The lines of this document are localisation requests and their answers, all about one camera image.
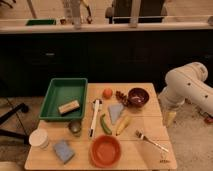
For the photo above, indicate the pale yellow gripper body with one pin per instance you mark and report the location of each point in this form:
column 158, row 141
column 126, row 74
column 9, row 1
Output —
column 168, row 116

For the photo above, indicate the silver metal fork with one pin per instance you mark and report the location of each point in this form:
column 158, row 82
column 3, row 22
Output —
column 142, row 136

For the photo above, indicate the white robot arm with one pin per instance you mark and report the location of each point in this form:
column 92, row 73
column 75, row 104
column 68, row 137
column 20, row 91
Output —
column 185, row 82

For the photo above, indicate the purple bowl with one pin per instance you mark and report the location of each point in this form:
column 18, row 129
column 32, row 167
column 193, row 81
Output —
column 138, row 97

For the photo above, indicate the orange bowl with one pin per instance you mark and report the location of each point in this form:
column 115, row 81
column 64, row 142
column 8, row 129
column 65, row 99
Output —
column 105, row 151

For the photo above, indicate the yellow banana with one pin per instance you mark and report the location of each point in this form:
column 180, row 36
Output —
column 123, row 124

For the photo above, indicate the dark grape bunch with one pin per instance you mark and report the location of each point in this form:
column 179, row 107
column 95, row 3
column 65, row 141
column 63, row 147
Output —
column 122, row 98

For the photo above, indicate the light blue cloth wedge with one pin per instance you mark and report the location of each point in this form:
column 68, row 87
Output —
column 115, row 112

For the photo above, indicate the green pepper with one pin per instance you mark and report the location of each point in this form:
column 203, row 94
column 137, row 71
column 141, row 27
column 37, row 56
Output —
column 104, row 126

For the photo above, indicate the orange fruit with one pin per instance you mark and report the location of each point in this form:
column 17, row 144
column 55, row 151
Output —
column 107, row 93

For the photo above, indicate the green avocado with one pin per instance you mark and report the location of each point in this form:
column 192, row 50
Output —
column 75, row 128

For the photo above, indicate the wooden block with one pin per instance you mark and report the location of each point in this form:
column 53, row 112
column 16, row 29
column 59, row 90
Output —
column 63, row 109

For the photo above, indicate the green plastic tray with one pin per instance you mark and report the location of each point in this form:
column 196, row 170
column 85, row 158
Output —
column 60, row 92

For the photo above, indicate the blue sponge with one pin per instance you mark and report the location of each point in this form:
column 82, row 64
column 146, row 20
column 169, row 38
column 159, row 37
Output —
column 63, row 151

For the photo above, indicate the white cup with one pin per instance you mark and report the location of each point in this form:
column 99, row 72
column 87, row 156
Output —
column 39, row 138

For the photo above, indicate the black chair base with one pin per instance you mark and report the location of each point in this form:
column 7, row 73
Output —
column 11, row 124

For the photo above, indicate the small green bin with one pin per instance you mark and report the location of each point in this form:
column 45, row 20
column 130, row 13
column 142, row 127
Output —
column 38, row 22

